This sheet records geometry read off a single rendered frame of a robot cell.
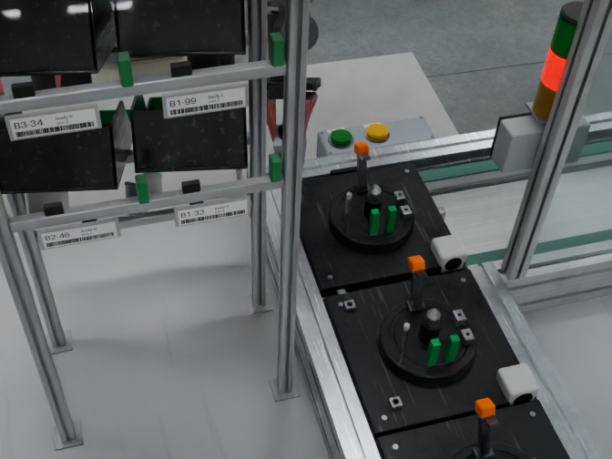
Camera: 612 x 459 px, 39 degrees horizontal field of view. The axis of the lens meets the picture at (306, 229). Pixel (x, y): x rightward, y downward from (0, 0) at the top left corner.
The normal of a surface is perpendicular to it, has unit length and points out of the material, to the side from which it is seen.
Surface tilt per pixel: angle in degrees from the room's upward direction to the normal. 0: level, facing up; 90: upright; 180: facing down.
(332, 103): 0
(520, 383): 0
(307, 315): 0
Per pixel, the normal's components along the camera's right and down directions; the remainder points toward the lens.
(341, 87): 0.04, -0.68
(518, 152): 0.27, 0.71
